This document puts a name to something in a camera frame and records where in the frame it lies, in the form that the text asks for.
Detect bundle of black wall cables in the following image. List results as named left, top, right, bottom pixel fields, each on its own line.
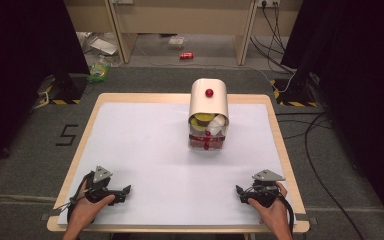
left=249, top=1, right=297, bottom=75

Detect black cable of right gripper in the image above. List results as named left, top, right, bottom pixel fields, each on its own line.
left=277, top=193, right=297, bottom=235

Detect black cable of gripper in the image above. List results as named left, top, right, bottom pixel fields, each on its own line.
left=277, top=193, right=297, bottom=235
left=66, top=171, right=95, bottom=224

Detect black curtain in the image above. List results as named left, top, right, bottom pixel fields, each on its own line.
left=0, top=0, right=92, bottom=176
left=280, top=0, right=384, bottom=231

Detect white wall power outlet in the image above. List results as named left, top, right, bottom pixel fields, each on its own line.
left=256, top=0, right=281, bottom=9

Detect white table mat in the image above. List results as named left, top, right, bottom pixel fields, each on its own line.
left=57, top=101, right=296, bottom=226

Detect person's right hand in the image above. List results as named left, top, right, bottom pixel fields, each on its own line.
left=247, top=182, right=293, bottom=234

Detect green plastic bag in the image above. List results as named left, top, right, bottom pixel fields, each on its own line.
left=86, top=62, right=111, bottom=84

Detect white cup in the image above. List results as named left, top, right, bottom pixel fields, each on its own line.
left=207, top=114, right=228, bottom=136

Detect wooden table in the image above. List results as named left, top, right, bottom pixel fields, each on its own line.
left=46, top=92, right=311, bottom=234

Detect light wooden desk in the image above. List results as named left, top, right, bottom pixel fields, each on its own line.
left=63, top=0, right=304, bottom=66

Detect pile of clear plastic wrapping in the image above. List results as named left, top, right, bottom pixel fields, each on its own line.
left=75, top=31, right=122, bottom=57

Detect clear plastic container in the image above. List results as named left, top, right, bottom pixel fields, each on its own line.
left=167, top=35, right=186, bottom=51

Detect white bread box red knobs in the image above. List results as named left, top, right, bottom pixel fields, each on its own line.
left=188, top=78, right=230, bottom=151

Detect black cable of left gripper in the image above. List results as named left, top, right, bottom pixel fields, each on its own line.
left=66, top=171, right=95, bottom=224

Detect black stand base hazard tape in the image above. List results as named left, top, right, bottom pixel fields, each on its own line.
left=35, top=73, right=89, bottom=106
left=269, top=77, right=320, bottom=108

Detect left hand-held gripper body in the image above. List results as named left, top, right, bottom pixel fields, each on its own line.
left=84, top=165, right=118, bottom=205

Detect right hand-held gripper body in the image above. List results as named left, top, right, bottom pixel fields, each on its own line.
left=245, top=168, right=286, bottom=208

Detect yellow-green bowl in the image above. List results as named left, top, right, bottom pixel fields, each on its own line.
left=190, top=113, right=216, bottom=132

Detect person's left hand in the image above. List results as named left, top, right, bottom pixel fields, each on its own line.
left=67, top=179, right=116, bottom=232

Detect long black floor cable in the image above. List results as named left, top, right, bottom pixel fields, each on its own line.
left=274, top=111, right=366, bottom=240

